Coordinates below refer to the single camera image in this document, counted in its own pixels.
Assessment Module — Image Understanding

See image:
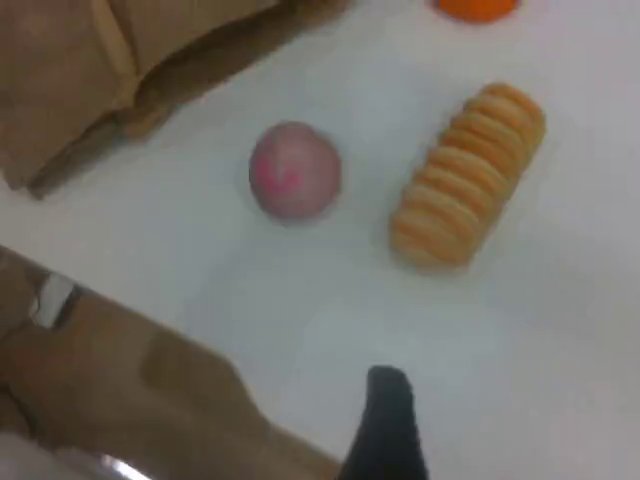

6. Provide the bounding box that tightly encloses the small silver metal piece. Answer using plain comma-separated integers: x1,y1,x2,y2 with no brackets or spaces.
33,272,79,330

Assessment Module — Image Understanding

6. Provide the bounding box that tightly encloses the long orange striped bread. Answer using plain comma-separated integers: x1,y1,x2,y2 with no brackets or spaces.
388,82,547,270

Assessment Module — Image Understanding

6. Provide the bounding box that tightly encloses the pink round bun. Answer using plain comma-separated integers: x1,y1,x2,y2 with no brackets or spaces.
248,121,344,225

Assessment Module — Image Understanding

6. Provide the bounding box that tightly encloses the brown jute tote bag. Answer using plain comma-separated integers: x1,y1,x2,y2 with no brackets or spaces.
0,0,351,201

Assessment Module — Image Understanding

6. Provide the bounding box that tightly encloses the shiny metal bar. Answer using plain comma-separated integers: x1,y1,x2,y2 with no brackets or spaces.
0,433,154,480

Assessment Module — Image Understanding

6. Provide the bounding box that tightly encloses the orange tangerine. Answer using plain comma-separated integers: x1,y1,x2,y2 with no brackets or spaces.
432,0,521,24

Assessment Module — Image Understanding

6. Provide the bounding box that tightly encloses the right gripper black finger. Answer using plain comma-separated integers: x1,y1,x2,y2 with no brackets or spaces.
339,364,431,480

